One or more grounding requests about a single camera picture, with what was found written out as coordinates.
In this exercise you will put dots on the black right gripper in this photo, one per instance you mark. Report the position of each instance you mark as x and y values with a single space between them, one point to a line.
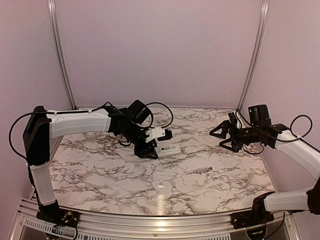
226 126

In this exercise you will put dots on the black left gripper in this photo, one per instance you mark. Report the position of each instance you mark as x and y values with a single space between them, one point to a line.
143 152

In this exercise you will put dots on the white remote control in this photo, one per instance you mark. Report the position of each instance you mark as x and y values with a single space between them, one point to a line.
164 149

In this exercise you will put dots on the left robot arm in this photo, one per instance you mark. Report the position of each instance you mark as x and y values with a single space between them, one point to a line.
45 125

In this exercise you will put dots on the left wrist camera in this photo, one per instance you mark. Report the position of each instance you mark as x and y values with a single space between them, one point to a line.
158 133

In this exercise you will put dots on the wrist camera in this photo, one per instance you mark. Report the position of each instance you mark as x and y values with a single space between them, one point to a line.
158 133
233 118

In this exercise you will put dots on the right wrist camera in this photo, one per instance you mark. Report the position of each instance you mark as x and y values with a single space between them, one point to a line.
233 118

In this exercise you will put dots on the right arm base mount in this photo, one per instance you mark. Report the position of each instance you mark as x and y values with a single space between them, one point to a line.
245 219

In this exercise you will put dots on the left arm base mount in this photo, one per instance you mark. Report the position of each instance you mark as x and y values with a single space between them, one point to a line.
59 217

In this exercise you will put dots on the right aluminium frame post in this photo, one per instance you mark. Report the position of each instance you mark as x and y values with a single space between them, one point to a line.
258 43

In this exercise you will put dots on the aluminium frame post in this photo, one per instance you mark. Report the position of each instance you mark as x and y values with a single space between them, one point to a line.
59 51
258 43

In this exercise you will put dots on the front aluminium rail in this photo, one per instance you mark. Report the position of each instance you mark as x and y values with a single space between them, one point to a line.
107 226

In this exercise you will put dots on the left aluminium frame post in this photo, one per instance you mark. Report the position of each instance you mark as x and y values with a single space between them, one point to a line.
59 51

